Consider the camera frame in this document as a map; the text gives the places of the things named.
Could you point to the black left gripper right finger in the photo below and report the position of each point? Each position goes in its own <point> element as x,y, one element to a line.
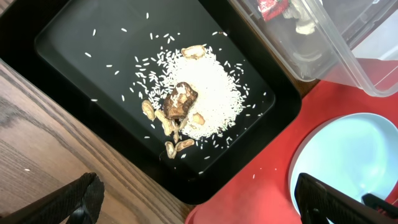
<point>318,203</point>

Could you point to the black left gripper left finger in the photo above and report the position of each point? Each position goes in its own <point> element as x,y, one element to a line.
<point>77,202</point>

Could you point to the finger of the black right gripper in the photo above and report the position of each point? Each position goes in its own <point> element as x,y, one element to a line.
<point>381,206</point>

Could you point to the light blue plate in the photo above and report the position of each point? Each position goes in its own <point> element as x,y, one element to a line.
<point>355,154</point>

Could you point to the red strawberry cake wrapper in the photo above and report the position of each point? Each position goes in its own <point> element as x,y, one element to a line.
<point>270,9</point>

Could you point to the red plastic tray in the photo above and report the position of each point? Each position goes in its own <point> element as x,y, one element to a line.
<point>259,193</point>

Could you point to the food scraps and rice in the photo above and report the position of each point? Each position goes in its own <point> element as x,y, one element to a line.
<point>177,79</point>

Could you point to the black plastic tray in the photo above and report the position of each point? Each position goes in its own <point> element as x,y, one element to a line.
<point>40,40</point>

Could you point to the clear plastic bin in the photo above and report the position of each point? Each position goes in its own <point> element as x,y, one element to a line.
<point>354,43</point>

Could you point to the white crumpled tissue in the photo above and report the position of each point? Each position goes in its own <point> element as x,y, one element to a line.
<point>304,24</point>

